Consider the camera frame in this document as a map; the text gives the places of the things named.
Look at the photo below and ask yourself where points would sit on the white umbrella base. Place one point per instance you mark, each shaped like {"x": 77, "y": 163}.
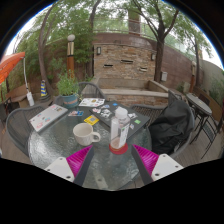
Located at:
{"x": 30, "y": 99}

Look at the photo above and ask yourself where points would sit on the blue sticker card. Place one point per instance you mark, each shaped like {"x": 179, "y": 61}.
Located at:
{"x": 76, "y": 113}

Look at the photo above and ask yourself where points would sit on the black laptop with stickers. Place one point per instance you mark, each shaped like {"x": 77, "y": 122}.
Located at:
{"x": 106, "y": 113}

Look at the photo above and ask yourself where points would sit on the grey-trunked tree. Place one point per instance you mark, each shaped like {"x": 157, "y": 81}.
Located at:
{"x": 41, "y": 56}

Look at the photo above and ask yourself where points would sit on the flat round red coaster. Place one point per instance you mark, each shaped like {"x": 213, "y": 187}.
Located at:
{"x": 118, "y": 151}

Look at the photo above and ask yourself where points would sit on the blue yellow striped cone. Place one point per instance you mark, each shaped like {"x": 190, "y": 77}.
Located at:
{"x": 43, "y": 88}

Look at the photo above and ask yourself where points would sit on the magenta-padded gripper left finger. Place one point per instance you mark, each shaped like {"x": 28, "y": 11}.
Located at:
{"x": 78, "y": 160}

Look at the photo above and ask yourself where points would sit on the black jacket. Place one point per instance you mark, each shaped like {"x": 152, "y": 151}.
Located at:
{"x": 173, "y": 125}

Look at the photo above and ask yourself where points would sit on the silver laptop with stickers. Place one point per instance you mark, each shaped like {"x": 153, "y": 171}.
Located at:
{"x": 48, "y": 116}

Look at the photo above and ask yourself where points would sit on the grey wicker patio chair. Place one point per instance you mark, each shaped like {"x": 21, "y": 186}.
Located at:
{"x": 90, "y": 90}
{"x": 16, "y": 126}
{"x": 146, "y": 111}

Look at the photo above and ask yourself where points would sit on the dark-trunked tree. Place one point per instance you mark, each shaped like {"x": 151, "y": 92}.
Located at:
{"x": 159, "y": 50}

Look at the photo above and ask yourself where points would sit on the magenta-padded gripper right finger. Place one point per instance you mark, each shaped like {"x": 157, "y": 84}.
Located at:
{"x": 147, "y": 159}

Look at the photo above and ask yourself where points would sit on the grey wall box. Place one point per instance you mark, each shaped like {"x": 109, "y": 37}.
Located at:
{"x": 164, "y": 76}

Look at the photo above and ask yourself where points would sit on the small round patio table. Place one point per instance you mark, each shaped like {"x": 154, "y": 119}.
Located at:
{"x": 199, "y": 103}

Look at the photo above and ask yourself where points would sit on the clear plastic bottle white cap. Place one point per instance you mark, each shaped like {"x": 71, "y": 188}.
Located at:
{"x": 119, "y": 128}

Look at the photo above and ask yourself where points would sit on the yellow card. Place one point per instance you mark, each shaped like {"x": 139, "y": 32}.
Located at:
{"x": 91, "y": 119}

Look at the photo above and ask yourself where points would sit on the white ribbed mug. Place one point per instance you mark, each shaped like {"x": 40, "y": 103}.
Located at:
{"x": 83, "y": 133}

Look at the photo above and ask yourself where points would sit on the wooden bench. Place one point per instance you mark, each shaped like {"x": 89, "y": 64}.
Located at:
{"x": 16, "y": 93}

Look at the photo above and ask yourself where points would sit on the wooden lamp post white globe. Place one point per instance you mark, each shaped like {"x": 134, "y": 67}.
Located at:
{"x": 70, "y": 51}

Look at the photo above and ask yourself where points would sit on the green plant in blue pot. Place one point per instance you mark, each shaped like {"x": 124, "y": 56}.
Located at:
{"x": 68, "y": 88}

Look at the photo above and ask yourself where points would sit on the orange patio umbrella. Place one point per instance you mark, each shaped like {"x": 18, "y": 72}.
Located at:
{"x": 10, "y": 63}

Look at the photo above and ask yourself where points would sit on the white sticker sheet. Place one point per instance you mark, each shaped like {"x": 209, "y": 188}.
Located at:
{"x": 91, "y": 102}

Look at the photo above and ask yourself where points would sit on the black wall lamp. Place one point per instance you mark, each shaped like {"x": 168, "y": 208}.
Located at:
{"x": 153, "y": 56}
{"x": 98, "y": 50}

